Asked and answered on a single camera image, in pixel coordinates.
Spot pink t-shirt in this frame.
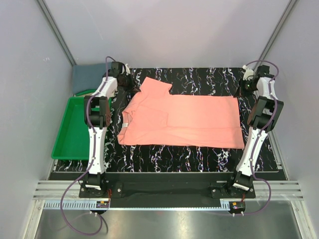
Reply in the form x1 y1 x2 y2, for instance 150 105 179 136
117 77 244 149

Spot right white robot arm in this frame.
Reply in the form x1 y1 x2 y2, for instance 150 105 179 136
226 64 284 198

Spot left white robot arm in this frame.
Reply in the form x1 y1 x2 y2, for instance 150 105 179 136
81 61 140 197

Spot green plastic tray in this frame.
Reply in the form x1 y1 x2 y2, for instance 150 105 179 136
51 96 112 160

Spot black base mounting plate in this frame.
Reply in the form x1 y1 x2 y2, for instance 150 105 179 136
79 177 255 210

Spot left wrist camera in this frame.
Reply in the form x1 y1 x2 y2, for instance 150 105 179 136
124 64 131 75

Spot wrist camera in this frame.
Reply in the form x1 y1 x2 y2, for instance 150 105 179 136
124 64 131 75
242 65 254 81

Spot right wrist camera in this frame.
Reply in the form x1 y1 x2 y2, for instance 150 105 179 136
242 65 254 81

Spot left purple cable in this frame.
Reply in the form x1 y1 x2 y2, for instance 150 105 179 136
59 56 108 237

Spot purple cable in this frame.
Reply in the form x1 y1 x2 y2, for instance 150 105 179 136
59 56 108 237
206 59 280 217

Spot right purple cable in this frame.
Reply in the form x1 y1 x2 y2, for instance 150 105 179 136
206 59 280 217

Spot aluminium rail frame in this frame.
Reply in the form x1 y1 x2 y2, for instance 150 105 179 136
23 180 316 239

